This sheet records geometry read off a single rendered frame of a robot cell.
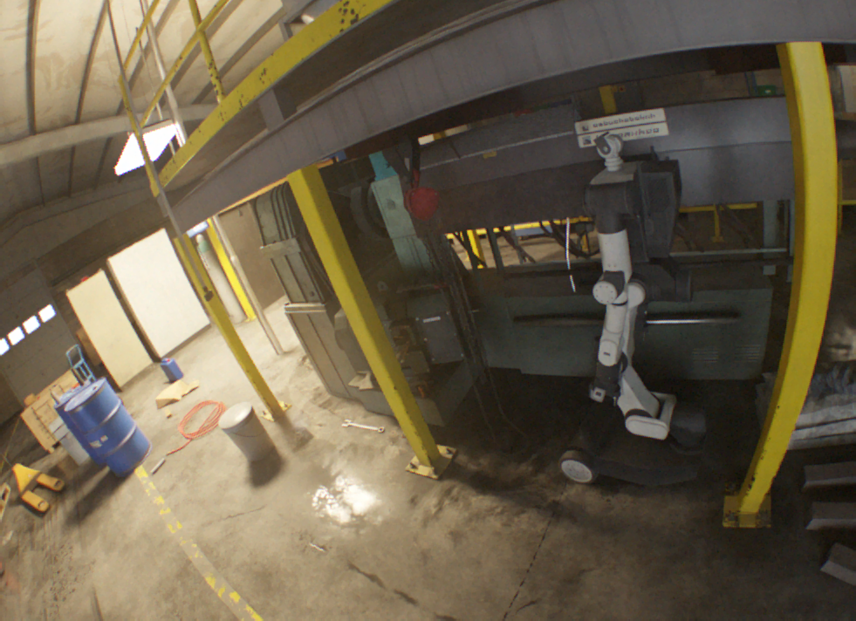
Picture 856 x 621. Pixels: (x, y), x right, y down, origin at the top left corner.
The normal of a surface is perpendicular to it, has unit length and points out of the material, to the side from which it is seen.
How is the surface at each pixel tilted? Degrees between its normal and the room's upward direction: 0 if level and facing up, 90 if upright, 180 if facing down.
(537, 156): 78
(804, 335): 90
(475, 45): 90
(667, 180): 90
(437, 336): 90
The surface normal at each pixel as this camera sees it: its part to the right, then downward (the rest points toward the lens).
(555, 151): -0.56, 0.31
